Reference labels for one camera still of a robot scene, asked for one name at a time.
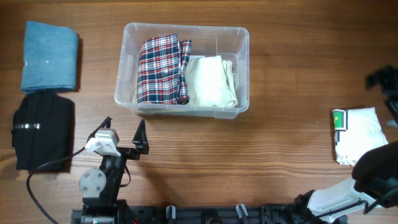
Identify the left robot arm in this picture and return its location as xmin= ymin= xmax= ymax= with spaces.
xmin=71 ymin=117 xmax=149 ymax=224

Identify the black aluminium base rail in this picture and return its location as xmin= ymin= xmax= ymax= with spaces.
xmin=70 ymin=203 xmax=348 ymax=224

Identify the cream cloth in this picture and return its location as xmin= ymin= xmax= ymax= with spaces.
xmin=132 ymin=55 xmax=239 ymax=108

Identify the white printed cloth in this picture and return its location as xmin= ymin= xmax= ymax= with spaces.
xmin=332 ymin=108 xmax=388 ymax=166

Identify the folded blue denim cloth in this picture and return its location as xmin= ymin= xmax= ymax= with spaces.
xmin=21 ymin=21 xmax=79 ymax=94

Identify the folded black cloth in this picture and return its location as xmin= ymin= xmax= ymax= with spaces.
xmin=11 ymin=92 xmax=75 ymax=170

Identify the plaid cloth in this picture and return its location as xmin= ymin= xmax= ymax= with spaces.
xmin=137 ymin=34 xmax=192 ymax=105

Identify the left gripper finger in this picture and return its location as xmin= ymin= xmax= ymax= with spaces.
xmin=87 ymin=116 xmax=113 ymax=142
xmin=132 ymin=119 xmax=149 ymax=154

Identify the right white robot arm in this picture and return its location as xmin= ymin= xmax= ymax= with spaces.
xmin=288 ymin=108 xmax=397 ymax=223

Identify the clear plastic storage container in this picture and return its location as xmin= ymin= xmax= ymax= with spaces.
xmin=114 ymin=22 xmax=250 ymax=119

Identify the left black camera cable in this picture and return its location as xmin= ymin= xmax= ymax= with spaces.
xmin=25 ymin=146 xmax=87 ymax=224

